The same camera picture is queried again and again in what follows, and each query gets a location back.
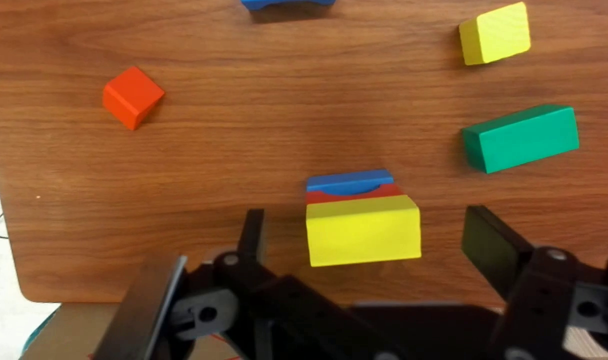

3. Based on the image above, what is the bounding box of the yellow rectangular block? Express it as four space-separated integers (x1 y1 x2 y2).
304 194 425 270

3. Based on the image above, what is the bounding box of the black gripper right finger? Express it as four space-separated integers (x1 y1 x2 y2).
460 204 608 360

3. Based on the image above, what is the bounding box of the green rectangular block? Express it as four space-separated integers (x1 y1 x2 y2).
462 103 582 176

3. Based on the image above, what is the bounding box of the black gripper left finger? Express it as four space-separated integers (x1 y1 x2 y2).
93 208 401 360

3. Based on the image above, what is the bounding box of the yellow cube block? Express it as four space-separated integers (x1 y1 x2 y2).
459 0 533 68

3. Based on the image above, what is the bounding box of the light wooden board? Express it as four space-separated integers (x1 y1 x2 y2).
21 299 126 360

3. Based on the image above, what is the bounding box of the orange arch block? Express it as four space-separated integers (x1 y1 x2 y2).
304 183 406 206

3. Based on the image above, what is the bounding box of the small orange cube block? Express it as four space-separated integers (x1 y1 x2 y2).
103 66 168 131

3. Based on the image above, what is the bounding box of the blue arch block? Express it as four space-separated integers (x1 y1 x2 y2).
306 167 394 197
241 0 338 14

